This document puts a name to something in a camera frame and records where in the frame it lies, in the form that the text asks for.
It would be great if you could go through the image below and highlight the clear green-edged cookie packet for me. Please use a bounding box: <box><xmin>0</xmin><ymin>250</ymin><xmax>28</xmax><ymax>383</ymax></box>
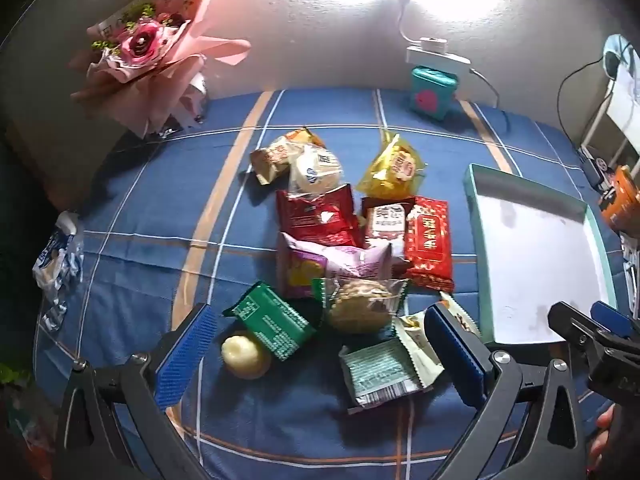
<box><xmin>311</xmin><ymin>276</ymin><xmax>412</xmax><ymax>336</ymax></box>

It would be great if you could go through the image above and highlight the orange instant noodle cup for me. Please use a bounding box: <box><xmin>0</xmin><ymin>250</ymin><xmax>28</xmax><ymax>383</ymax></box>
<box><xmin>599</xmin><ymin>164</ymin><xmax>640</xmax><ymax>237</ymax></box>

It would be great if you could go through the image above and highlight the blue plaid bedsheet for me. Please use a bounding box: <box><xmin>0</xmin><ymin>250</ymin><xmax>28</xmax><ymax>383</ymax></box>
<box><xmin>32</xmin><ymin>87</ymin><xmax>640</xmax><ymax>480</ymax></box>

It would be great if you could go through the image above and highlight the white tray with teal rim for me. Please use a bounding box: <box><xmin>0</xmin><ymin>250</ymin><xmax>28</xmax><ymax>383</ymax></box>
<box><xmin>462</xmin><ymin>162</ymin><xmax>618</xmax><ymax>346</ymax></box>

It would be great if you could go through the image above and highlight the round white bun packet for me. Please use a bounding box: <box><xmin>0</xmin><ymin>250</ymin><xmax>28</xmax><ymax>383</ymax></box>
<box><xmin>289</xmin><ymin>144</ymin><xmax>346</xmax><ymax>196</ymax></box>

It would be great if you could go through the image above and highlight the grey lamp cable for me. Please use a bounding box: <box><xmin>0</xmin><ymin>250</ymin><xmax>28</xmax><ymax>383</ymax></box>
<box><xmin>469</xmin><ymin>69</ymin><xmax>501</xmax><ymax>109</ymax></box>

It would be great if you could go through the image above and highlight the white orange-print snack packet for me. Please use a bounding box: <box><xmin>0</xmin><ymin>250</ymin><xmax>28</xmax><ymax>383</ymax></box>
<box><xmin>392</xmin><ymin>291</ymin><xmax>483</xmax><ymax>361</ymax></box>

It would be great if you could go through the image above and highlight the beige snack packet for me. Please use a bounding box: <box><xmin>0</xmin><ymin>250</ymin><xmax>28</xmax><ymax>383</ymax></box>
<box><xmin>249</xmin><ymin>142</ymin><xmax>301</xmax><ymax>187</ymax></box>

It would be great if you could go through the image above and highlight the yellow bread packet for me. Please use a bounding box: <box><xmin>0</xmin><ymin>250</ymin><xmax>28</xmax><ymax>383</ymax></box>
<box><xmin>356</xmin><ymin>130</ymin><xmax>428</xmax><ymax>201</ymax></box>

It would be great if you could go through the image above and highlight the dark red snack packet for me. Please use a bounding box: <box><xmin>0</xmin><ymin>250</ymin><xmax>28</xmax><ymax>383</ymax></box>
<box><xmin>276</xmin><ymin>184</ymin><xmax>362</xmax><ymax>248</ymax></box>

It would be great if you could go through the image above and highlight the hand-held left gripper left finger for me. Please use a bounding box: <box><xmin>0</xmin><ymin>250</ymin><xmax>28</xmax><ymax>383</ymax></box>
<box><xmin>55</xmin><ymin>302</ymin><xmax>218</xmax><ymax>480</ymax></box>

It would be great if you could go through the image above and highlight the person's right hand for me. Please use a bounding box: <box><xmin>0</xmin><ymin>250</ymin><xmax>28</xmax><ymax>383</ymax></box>
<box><xmin>589</xmin><ymin>404</ymin><xmax>617</xmax><ymax>473</ymax></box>

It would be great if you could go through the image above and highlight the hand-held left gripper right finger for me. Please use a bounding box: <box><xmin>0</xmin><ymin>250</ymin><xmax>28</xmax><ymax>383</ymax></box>
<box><xmin>424</xmin><ymin>302</ymin><xmax>586</xmax><ymax>480</ymax></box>

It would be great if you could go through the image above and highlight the light green snack packet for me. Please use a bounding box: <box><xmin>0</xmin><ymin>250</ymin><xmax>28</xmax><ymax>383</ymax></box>
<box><xmin>339</xmin><ymin>338</ymin><xmax>445</xmax><ymax>415</ymax></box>

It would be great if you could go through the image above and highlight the light blue round device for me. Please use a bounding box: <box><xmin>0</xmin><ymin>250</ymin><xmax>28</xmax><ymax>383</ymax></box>
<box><xmin>601</xmin><ymin>34</ymin><xmax>638</xmax><ymax>78</ymax></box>

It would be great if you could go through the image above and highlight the teal tin box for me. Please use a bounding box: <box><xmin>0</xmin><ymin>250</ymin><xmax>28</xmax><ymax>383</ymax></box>
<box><xmin>410</xmin><ymin>65</ymin><xmax>460</xmax><ymax>121</ymax></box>

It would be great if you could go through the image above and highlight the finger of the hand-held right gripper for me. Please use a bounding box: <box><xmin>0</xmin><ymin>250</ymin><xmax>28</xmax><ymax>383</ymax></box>
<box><xmin>590</xmin><ymin>301</ymin><xmax>635</xmax><ymax>338</ymax></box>
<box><xmin>547</xmin><ymin>302</ymin><xmax>608</xmax><ymax>361</ymax></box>

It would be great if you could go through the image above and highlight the black cable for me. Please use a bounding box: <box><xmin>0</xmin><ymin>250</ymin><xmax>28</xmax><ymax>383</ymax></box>
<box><xmin>556</xmin><ymin>55</ymin><xmax>608</xmax><ymax>161</ymax></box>

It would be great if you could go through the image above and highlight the pale round candy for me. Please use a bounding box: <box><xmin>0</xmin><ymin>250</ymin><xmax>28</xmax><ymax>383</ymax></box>
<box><xmin>220</xmin><ymin>335</ymin><xmax>273</xmax><ymax>380</ymax></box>

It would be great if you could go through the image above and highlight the maroon white-label snack packet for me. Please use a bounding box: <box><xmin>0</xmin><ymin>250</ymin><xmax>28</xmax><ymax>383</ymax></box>
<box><xmin>361</xmin><ymin>196</ymin><xmax>417</xmax><ymax>261</ymax></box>

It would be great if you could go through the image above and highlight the white rack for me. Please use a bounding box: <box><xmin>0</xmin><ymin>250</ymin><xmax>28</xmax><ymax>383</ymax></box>
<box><xmin>580</xmin><ymin>35</ymin><xmax>640</xmax><ymax>161</ymax></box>

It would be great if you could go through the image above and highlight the dark green snack packet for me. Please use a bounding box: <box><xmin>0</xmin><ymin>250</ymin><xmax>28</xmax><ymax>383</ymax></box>
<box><xmin>221</xmin><ymin>281</ymin><xmax>319</xmax><ymax>362</ymax></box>

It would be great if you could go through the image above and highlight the purple snack packet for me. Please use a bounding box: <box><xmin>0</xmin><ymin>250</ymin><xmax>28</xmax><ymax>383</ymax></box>
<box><xmin>276</xmin><ymin>231</ymin><xmax>394</xmax><ymax>302</ymax></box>

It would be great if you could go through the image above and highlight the red gold-print snack packet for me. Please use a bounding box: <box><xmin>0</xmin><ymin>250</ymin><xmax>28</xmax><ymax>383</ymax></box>
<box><xmin>404</xmin><ymin>196</ymin><xmax>457</xmax><ymax>295</ymax></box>

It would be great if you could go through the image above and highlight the orange snack packet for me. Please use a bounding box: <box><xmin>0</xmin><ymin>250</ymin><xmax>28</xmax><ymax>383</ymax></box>
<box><xmin>277</xmin><ymin>128</ymin><xmax>327</xmax><ymax>153</ymax></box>

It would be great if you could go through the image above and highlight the blue white plastic bag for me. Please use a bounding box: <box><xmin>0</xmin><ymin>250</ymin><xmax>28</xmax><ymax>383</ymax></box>
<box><xmin>31</xmin><ymin>211</ymin><xmax>85</xmax><ymax>333</ymax></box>

